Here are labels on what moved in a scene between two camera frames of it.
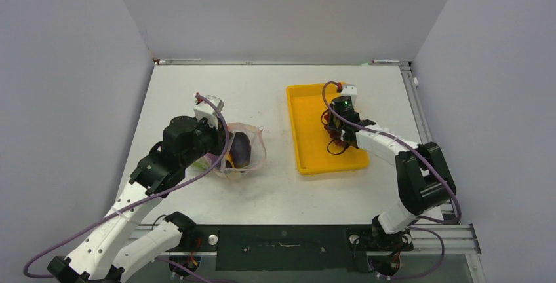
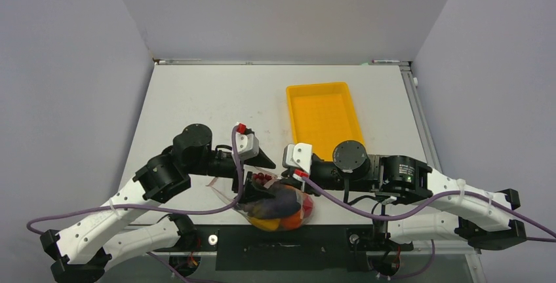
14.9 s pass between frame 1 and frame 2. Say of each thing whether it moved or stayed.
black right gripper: moved
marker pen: stayed
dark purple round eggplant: moved
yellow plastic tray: stayed
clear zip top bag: moved
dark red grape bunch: moved
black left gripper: moved
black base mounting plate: stayed
